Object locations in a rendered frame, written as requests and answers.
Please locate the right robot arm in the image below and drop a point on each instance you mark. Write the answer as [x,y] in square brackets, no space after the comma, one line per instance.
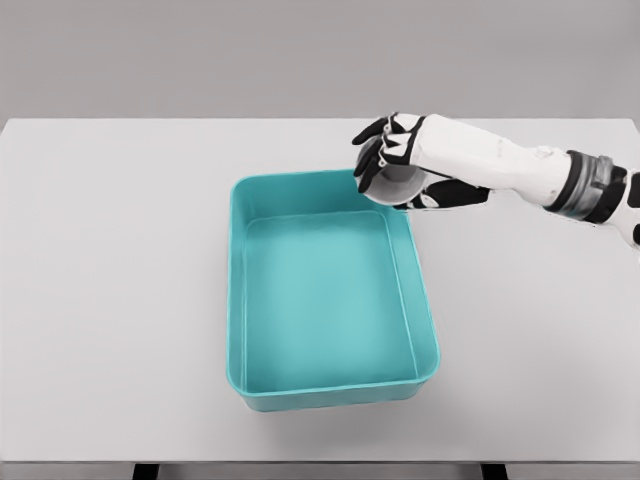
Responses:
[550,167]

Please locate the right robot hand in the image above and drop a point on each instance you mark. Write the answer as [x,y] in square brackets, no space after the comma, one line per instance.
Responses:
[440,142]

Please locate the teal plastic basket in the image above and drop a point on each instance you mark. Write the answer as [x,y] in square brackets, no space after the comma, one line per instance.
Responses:
[325,300]

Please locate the white paper cup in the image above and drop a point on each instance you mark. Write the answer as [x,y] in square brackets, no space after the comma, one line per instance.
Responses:
[395,185]

